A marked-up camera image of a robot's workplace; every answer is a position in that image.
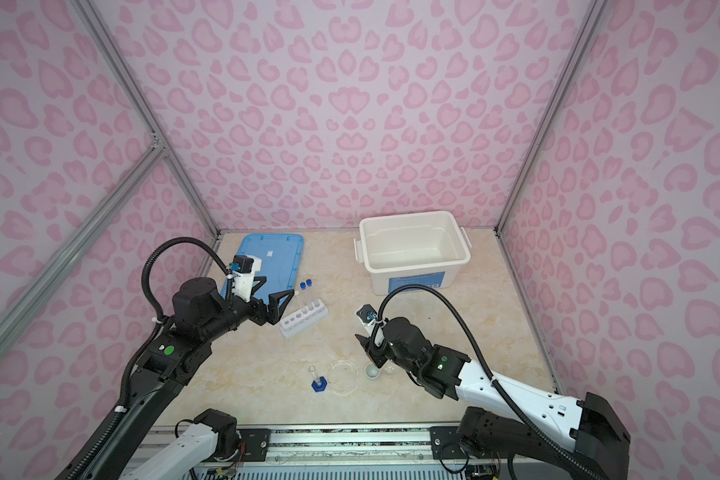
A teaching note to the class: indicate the white plastic storage bin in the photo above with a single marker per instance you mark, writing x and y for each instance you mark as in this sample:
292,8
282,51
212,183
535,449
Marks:
427,248

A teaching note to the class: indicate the clear petri dish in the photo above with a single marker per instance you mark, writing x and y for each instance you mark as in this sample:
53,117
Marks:
342,376

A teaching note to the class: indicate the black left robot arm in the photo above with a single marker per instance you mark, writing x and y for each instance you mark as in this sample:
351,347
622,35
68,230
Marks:
164,367

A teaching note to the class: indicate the white test tube rack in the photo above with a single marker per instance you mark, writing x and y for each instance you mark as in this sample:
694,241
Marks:
303,318

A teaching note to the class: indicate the blue plastic bin lid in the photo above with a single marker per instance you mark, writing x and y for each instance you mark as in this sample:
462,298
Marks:
280,255

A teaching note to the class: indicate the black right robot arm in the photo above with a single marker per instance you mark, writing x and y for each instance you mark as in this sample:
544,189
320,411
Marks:
585,437

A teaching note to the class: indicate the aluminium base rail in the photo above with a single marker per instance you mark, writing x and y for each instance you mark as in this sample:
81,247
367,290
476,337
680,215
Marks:
405,451

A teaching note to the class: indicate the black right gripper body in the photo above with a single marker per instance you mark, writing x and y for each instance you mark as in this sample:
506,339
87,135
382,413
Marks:
389,353

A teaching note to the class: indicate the blue-based small cylinder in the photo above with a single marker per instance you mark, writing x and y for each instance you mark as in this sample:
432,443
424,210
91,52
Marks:
319,382

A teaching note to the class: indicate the small clear glass dish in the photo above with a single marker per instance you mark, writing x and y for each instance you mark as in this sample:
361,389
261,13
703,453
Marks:
390,369

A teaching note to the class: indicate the aluminium frame strut left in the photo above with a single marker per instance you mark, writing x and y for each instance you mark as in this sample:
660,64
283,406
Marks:
19,315

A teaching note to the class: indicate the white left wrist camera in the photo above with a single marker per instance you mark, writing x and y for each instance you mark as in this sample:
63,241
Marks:
241,277

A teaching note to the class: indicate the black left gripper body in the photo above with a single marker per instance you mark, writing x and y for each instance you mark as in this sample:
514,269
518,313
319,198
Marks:
256,311

